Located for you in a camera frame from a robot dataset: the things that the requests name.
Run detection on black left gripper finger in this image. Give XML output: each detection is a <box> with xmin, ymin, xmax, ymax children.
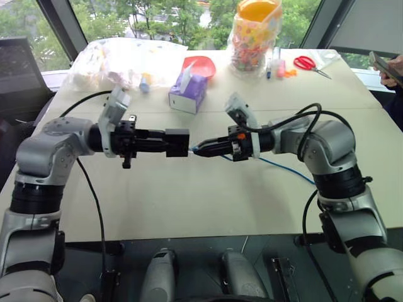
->
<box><xmin>135</xmin><ymin>140</ymin><xmax>171</xmax><ymax>154</ymax></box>
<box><xmin>135</xmin><ymin>128</ymin><xmax>167</xmax><ymax>141</ymax></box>

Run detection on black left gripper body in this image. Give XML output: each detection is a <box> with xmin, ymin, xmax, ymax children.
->
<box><xmin>110</xmin><ymin>115</ymin><xmax>140</xmax><ymax>169</ymax></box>

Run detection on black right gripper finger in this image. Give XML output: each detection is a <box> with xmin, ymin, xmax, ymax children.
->
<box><xmin>193</xmin><ymin>147</ymin><xmax>234</xmax><ymax>159</ymax></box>
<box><xmin>196</xmin><ymin>137</ymin><xmax>234</xmax><ymax>149</ymax></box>

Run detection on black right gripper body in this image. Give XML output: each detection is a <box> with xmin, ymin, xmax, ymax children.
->
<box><xmin>227</xmin><ymin>125</ymin><xmax>253</xmax><ymax>163</ymax></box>

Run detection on small black box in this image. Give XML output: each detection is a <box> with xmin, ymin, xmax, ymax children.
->
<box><xmin>164</xmin><ymin>128</ymin><xmax>191</xmax><ymax>159</ymax></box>

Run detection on blue Ethernet cable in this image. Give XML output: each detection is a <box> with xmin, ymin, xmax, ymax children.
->
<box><xmin>190</xmin><ymin>144</ymin><xmax>317</xmax><ymax>186</ymax></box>

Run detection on dark smartphone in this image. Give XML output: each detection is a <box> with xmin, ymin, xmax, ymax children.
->
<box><xmin>368</xmin><ymin>50</ymin><xmax>403</xmax><ymax>87</ymax></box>

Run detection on purple tissue box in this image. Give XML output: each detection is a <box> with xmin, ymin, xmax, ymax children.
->
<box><xmin>167</xmin><ymin>60</ymin><xmax>209</xmax><ymax>115</ymax></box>

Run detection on bystander hand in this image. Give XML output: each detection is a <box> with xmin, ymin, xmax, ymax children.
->
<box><xmin>380</xmin><ymin>54</ymin><xmax>403</xmax><ymax>89</ymax></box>

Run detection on small blue yellow bottle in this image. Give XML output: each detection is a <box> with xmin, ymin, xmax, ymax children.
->
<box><xmin>139</xmin><ymin>72</ymin><xmax>152</xmax><ymax>94</ymax></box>

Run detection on red plastic bowl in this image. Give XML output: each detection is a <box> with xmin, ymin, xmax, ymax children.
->
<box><xmin>182</xmin><ymin>55</ymin><xmax>218</xmax><ymax>80</ymax></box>

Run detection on white plastic bag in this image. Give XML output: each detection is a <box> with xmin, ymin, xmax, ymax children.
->
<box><xmin>60</xmin><ymin>37</ymin><xmax>190</xmax><ymax>94</ymax></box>

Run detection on bagged jar of colourful candy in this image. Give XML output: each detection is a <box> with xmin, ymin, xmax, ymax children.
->
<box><xmin>227</xmin><ymin>0</ymin><xmax>283</xmax><ymax>80</ymax></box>

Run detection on clear plastic sheet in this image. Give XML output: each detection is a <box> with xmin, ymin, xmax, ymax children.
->
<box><xmin>309</xmin><ymin>49</ymin><xmax>342</xmax><ymax>71</ymax></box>

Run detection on black monitor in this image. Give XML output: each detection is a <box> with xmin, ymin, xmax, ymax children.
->
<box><xmin>0</xmin><ymin>35</ymin><xmax>48</xmax><ymax>95</ymax></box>

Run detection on grey rounded robot part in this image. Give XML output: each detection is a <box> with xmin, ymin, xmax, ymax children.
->
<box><xmin>221</xmin><ymin>250</ymin><xmax>270</xmax><ymax>302</ymax></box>
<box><xmin>147</xmin><ymin>247</ymin><xmax>178</xmax><ymax>302</ymax></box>

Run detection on bystander dark clothing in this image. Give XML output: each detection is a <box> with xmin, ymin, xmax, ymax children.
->
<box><xmin>382</xmin><ymin>89</ymin><xmax>403</xmax><ymax>133</ymax></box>

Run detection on grey roller blind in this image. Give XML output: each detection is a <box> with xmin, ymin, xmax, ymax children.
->
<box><xmin>329</xmin><ymin>0</ymin><xmax>403</xmax><ymax>55</ymax></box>

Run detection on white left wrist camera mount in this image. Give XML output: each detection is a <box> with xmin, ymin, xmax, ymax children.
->
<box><xmin>97</xmin><ymin>86</ymin><xmax>132</xmax><ymax>158</ymax></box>

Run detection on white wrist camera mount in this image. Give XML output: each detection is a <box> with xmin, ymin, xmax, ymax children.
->
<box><xmin>97</xmin><ymin>86</ymin><xmax>132</xmax><ymax>158</ymax></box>
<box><xmin>224</xmin><ymin>92</ymin><xmax>262</xmax><ymax>158</ymax></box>

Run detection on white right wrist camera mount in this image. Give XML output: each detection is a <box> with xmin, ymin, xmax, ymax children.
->
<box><xmin>224</xmin><ymin>92</ymin><xmax>262</xmax><ymax>158</ymax></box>

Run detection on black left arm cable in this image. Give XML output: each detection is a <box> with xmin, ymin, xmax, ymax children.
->
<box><xmin>59</xmin><ymin>90</ymin><xmax>122</xmax><ymax>302</ymax></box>

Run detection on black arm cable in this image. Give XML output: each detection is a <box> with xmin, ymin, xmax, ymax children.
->
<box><xmin>248</xmin><ymin>103</ymin><xmax>339</xmax><ymax>302</ymax></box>
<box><xmin>59</xmin><ymin>90</ymin><xmax>122</xmax><ymax>302</ymax></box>

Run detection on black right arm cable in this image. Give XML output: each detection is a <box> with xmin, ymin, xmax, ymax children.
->
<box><xmin>248</xmin><ymin>103</ymin><xmax>339</xmax><ymax>302</ymax></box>

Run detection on red handled scissors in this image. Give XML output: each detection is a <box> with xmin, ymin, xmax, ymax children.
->
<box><xmin>293</xmin><ymin>55</ymin><xmax>332</xmax><ymax>80</ymax></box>

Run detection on black metal bracket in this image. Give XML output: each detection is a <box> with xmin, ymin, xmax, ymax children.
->
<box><xmin>271</xmin><ymin>257</ymin><xmax>299</xmax><ymax>302</ymax></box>

